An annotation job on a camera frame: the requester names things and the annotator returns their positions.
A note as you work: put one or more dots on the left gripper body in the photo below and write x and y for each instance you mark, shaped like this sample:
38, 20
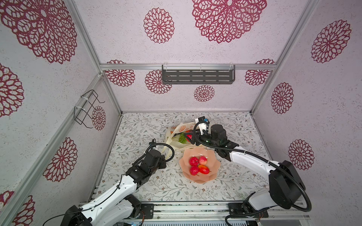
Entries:
161, 163

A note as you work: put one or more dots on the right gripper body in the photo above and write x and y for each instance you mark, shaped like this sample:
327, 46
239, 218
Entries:
195, 138

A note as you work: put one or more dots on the cream plastic fruit bag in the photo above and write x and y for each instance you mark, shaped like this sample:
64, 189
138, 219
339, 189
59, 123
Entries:
173, 133

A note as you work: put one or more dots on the red yellow peach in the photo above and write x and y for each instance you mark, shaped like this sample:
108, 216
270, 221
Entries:
202, 160

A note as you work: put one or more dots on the red yellow mango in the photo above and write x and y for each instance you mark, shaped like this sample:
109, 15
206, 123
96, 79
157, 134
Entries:
203, 169

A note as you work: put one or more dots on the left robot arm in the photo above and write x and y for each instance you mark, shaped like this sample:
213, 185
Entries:
118, 202

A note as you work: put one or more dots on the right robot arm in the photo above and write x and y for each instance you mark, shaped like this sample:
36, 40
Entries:
285, 189

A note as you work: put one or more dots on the green grape bunch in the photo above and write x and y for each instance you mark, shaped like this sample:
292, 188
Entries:
182, 139

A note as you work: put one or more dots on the pink scalloped bowl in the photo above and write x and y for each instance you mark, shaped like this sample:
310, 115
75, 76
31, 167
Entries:
212, 163

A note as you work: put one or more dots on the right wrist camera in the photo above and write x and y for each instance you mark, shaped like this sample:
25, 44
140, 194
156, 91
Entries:
204, 126

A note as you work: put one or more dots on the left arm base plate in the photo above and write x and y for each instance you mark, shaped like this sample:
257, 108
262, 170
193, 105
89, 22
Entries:
140, 210

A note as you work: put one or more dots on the grey wall shelf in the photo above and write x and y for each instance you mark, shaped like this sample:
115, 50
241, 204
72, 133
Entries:
197, 77

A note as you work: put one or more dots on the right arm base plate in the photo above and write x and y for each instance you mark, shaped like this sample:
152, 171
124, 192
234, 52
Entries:
244, 209

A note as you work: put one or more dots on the black wire wall rack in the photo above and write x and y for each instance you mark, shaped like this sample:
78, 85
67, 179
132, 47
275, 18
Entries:
91, 114

